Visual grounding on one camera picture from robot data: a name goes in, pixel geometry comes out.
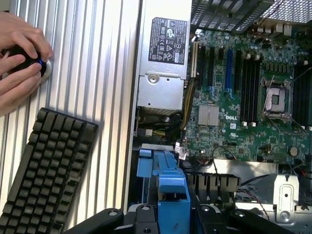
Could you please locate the green Dell motherboard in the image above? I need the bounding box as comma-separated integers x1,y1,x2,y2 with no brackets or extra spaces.
186,29,312,167

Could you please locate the CPU socket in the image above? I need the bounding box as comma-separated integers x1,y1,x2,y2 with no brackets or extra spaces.
259,75,293,115

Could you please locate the red and black wire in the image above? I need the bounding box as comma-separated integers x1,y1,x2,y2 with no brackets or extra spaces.
240,189,270,212

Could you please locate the silver chipset heatsink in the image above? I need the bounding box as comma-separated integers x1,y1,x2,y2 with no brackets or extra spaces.
198,104,220,126

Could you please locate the thin black wire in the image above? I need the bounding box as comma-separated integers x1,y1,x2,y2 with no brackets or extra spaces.
211,146,238,174

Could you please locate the light blue plastic carrier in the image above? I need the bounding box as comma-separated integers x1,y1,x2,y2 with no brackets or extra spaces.
137,149,154,177

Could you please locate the white expansion slot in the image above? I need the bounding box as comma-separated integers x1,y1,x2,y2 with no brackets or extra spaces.
191,41,198,79

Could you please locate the person's left hand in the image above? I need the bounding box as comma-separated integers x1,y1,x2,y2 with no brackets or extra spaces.
0,11,54,59

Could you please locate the silver power supply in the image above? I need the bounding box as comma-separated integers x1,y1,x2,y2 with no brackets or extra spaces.
136,0,194,111

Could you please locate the black RAM slot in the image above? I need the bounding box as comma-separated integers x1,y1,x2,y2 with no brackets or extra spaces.
246,55,252,125
255,56,261,126
241,55,247,125
251,55,256,126

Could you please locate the blue expansion slot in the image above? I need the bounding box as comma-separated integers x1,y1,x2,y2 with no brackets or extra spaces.
225,48,233,94

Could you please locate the black keyboard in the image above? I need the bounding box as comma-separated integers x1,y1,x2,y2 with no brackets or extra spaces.
0,107,99,234

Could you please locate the open silver PC case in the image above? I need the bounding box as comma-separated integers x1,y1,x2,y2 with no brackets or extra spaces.
126,0,312,234

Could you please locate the metal locking lever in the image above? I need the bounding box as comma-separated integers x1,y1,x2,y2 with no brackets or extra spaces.
264,112,309,136

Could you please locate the silver metal disk bay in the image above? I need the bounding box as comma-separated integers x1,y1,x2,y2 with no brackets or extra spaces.
272,173,301,224

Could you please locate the person's right hand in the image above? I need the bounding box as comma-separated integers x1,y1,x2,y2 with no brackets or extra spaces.
0,54,43,117

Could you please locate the black plastic fan shroud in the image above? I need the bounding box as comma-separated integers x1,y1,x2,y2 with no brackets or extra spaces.
187,172,242,206

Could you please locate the long black expansion slot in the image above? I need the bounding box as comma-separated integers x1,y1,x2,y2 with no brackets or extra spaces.
234,50,242,98
199,44,207,85
208,46,215,89

